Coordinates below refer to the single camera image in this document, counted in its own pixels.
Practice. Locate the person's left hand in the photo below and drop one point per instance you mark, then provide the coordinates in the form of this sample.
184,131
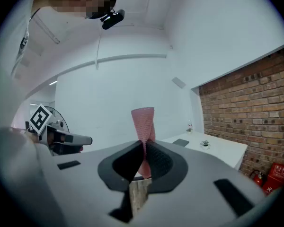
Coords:
53,139

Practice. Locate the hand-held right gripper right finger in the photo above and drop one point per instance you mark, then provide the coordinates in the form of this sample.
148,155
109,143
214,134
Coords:
161,162

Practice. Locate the dark blue notebook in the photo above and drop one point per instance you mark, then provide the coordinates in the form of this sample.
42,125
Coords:
181,142

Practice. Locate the grey wall panel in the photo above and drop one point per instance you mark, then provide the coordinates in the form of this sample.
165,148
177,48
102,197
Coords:
178,82

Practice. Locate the person's white shirt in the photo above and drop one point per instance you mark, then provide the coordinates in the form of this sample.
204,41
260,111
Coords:
7,84

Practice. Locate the person's left forearm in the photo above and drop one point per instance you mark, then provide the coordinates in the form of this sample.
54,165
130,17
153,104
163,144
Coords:
32,138

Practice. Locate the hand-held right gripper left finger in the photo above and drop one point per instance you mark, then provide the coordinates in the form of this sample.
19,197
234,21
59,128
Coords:
123,167

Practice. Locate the small green plant sprig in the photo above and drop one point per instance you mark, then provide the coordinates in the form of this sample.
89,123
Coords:
205,145

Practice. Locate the black head-mounted camera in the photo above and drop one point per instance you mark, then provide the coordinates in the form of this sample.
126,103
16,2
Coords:
113,20

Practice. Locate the pink cloth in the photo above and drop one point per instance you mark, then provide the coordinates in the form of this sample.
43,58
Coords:
143,124

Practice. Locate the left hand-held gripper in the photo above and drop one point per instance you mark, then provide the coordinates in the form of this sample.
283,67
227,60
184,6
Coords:
40,118

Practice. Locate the clear bottle with red label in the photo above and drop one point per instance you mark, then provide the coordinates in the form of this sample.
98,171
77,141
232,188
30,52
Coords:
189,123

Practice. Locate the red fire extinguisher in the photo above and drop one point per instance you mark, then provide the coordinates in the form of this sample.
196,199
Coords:
258,179

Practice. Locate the red fire extinguisher box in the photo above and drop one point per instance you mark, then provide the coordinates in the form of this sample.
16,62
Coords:
277,176

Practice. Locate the ceiling strip light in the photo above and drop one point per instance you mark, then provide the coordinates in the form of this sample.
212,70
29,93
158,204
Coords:
53,82

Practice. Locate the leafy plant in white pot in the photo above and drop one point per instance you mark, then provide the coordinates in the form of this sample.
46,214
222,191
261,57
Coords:
189,130

